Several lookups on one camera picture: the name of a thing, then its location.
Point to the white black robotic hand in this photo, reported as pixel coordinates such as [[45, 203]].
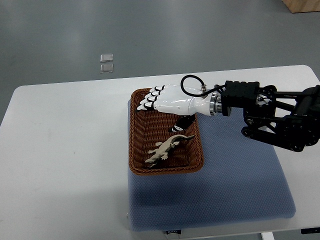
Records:
[[170, 99]]

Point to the dark toy crocodile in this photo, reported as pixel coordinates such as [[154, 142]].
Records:
[[163, 148]]

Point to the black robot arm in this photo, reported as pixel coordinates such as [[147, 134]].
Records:
[[286, 119]]

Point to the brown wicker basket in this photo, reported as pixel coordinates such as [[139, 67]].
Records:
[[153, 149]]

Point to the upper metal floor plate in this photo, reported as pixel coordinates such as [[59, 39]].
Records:
[[106, 57]]

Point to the blue foam mat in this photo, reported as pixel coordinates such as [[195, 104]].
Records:
[[215, 176]]

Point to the cardboard box corner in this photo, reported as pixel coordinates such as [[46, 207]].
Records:
[[302, 6]]

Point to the black table control panel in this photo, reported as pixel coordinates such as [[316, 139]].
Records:
[[314, 230]]

